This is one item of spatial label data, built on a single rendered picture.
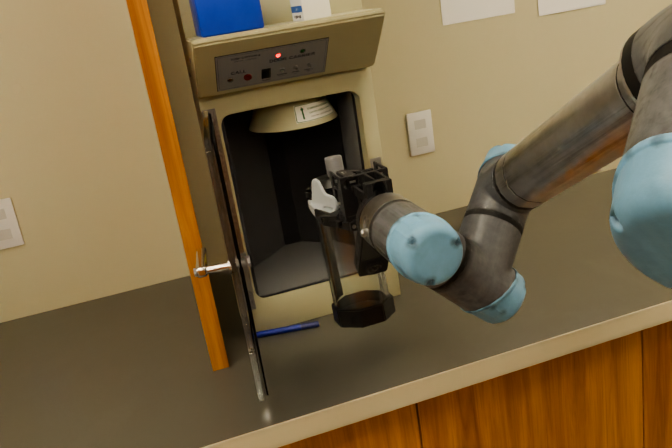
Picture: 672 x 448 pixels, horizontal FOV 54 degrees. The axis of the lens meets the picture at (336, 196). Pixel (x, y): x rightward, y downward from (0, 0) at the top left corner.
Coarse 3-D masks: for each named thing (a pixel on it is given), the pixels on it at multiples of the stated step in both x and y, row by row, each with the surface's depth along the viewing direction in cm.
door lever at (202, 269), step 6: (198, 252) 100; (204, 252) 100; (198, 258) 98; (204, 258) 97; (228, 258) 95; (198, 264) 95; (204, 264) 95; (216, 264) 95; (222, 264) 95; (228, 264) 95; (198, 270) 94; (204, 270) 94; (210, 270) 94; (216, 270) 95; (222, 270) 95; (198, 276) 94; (204, 276) 94
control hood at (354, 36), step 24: (288, 24) 106; (312, 24) 106; (336, 24) 108; (360, 24) 110; (192, 48) 103; (216, 48) 104; (240, 48) 106; (336, 48) 113; (360, 48) 115; (192, 72) 113; (336, 72) 119
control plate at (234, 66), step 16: (272, 48) 108; (288, 48) 109; (304, 48) 110; (320, 48) 112; (224, 64) 107; (240, 64) 109; (256, 64) 110; (272, 64) 111; (288, 64) 112; (304, 64) 114; (320, 64) 115; (224, 80) 111; (240, 80) 112; (256, 80) 113; (272, 80) 115
